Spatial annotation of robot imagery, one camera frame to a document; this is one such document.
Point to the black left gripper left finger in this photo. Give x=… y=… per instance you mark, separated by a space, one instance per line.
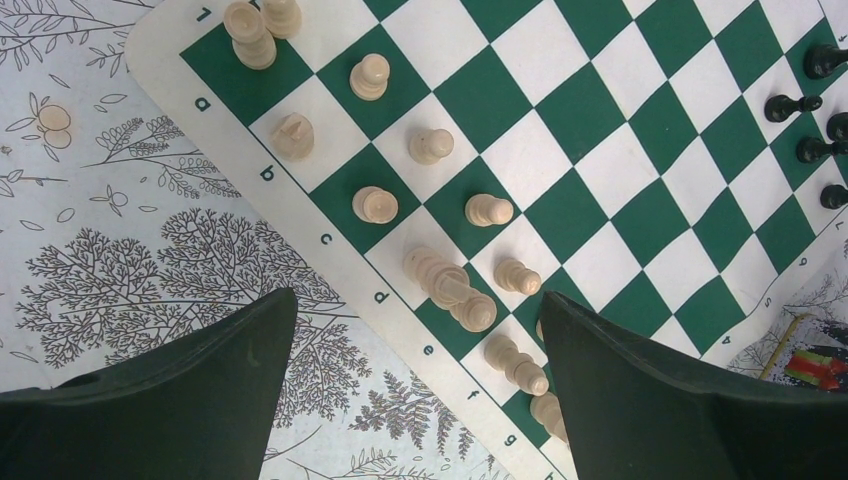
x=198 y=407

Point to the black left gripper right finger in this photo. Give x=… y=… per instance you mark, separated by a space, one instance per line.
x=636 y=409

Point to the black rook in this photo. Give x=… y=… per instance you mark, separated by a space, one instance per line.
x=821 y=61

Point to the black bishop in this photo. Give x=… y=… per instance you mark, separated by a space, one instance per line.
x=837 y=127

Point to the green white chess board mat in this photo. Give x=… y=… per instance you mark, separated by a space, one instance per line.
x=629 y=136

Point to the white knight g-file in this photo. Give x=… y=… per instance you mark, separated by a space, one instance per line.
x=546 y=411

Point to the white bishop f-file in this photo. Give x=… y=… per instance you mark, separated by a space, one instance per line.
x=502 y=354

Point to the white pawn e-file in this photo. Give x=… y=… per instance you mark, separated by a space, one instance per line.
x=512 y=275

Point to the yellow metal tray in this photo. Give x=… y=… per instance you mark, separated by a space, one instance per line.
x=812 y=353

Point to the floral patterned tablecloth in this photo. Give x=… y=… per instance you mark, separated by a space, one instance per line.
x=119 y=235

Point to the white pawn d-file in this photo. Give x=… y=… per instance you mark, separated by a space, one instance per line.
x=485 y=210

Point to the white bishop c-file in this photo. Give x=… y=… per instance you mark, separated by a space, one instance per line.
x=372 y=204

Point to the black pawn h7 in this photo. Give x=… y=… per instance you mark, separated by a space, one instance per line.
x=834 y=197

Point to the white pawn c-file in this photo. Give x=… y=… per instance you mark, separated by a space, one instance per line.
x=429 y=146

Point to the white rook a-file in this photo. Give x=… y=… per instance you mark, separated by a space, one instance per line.
x=252 y=43

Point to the white pawn b-file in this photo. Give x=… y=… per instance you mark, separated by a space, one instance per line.
x=369 y=78

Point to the white pawn a-file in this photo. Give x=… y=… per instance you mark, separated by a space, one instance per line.
x=283 y=18

